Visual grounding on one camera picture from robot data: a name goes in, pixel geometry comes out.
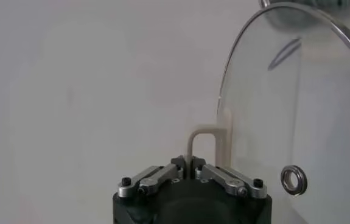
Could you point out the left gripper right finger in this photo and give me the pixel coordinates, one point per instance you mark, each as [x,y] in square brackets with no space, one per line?
[229,181]

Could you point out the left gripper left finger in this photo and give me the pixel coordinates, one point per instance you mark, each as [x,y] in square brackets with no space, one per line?
[153,179]

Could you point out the perforated steel steamer basket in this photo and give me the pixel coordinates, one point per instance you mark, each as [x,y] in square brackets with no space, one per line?
[265,3]

